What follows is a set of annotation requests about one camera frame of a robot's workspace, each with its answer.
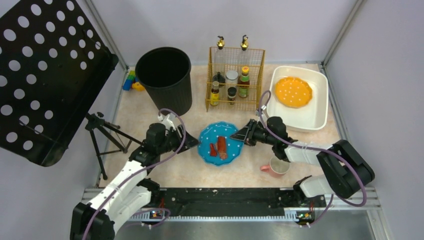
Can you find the glass oil bottle clear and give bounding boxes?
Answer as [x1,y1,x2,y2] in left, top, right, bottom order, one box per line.
[213,36,227,76]

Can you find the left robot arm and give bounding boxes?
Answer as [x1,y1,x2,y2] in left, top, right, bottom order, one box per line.
[69,123,200,240]

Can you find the yellow dotted plate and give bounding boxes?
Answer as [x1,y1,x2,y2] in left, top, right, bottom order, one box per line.
[273,76,313,109]

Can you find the red meat pieces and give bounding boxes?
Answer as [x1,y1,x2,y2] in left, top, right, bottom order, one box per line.
[209,136,228,160]

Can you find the colourful toy blocks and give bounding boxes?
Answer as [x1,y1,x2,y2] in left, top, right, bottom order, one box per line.
[122,70,145,92]

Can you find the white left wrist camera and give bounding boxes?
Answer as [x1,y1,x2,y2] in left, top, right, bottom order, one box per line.
[157,113,177,132]

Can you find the sauce bottle yellow cap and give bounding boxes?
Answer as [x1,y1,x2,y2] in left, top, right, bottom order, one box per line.
[238,66,250,98]

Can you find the small yellow label bottle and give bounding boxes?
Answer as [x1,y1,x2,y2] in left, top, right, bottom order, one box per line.
[210,81,220,106]

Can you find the blue dotted plate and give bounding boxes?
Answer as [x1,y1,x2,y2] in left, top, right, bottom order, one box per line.
[197,121,244,167]

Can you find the gold wire basket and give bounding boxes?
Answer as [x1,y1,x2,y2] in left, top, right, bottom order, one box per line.
[204,46,266,112]

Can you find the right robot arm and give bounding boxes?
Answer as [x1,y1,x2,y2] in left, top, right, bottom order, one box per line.
[230,116,375,207]

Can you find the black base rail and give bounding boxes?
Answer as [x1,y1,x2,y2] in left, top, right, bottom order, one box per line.
[147,187,326,217]

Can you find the black tripod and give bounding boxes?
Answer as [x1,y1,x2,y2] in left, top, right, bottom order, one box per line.
[85,112,142,180]

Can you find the black lid glass shaker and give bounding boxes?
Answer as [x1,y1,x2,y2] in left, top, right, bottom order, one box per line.
[212,72,226,87]

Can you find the pink mug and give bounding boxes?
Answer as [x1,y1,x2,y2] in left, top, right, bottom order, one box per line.
[259,156,290,178]

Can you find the glass oil bottle brown liquid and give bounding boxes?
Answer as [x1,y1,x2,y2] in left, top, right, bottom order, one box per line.
[237,34,251,71]

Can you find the small black cap bottle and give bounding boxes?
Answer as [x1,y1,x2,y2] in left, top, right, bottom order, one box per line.
[227,86,237,105]

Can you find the white plastic tub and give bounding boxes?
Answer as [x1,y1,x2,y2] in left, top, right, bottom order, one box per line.
[266,65,329,132]

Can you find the black perforated stand panel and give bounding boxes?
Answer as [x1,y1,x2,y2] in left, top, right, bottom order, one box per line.
[0,0,118,167]

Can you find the silver lid jar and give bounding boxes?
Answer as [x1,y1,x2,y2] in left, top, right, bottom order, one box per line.
[225,70,239,89]

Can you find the black ribbed trash bin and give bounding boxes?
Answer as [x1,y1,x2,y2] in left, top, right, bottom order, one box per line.
[135,46,193,116]

